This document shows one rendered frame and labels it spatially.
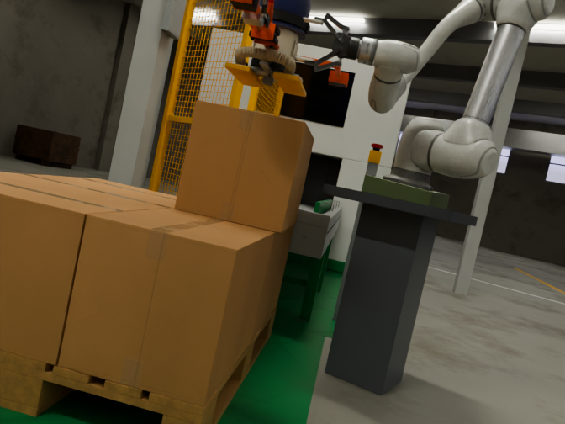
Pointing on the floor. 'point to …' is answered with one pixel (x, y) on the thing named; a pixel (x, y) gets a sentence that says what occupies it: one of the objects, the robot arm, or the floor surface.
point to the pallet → (54, 387)
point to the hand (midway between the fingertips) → (302, 39)
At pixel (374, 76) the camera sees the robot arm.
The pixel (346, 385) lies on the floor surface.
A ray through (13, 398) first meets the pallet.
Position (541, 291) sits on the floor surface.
